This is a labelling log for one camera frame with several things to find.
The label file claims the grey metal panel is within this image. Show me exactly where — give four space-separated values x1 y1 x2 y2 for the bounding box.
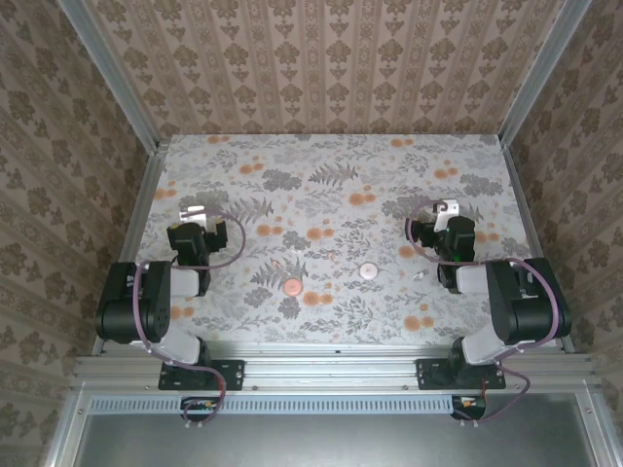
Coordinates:
72 413 601 467

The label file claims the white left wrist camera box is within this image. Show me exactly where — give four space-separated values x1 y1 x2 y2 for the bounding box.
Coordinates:
178 205 218 230

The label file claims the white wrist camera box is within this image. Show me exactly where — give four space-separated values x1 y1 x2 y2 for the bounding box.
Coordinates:
434 198 461 230
178 205 218 230

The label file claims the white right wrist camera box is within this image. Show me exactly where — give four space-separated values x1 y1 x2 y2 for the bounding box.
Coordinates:
434 198 461 230

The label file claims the aluminium table side rail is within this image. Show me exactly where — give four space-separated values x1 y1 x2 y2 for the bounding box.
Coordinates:
91 139 172 355
500 143 576 352

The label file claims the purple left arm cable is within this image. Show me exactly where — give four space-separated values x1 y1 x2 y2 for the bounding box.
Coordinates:
133 207 247 429

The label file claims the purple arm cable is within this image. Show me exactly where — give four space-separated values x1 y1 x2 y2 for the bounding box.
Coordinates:
133 207 247 429
405 198 561 427

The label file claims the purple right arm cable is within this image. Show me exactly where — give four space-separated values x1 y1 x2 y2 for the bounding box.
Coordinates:
405 198 561 427

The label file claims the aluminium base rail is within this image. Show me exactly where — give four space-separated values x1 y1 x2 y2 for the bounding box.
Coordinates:
72 340 598 391

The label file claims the black cable connector box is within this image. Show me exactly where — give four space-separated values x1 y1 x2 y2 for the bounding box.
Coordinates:
180 396 226 423
450 396 488 420

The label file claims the aluminium frame post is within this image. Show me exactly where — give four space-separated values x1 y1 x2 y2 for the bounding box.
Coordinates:
56 0 162 152
498 0 594 147

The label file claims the grey slotted cable duct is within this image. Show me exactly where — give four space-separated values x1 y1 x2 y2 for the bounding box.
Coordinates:
90 394 483 415

